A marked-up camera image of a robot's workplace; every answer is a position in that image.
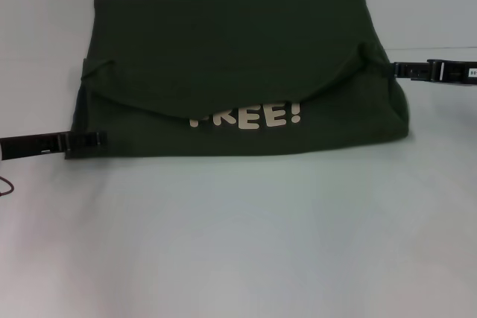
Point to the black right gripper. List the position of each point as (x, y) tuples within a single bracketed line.
[(452, 72)]

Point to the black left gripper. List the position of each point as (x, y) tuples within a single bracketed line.
[(33, 144)]

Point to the dark green t-shirt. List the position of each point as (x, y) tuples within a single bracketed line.
[(242, 53)]

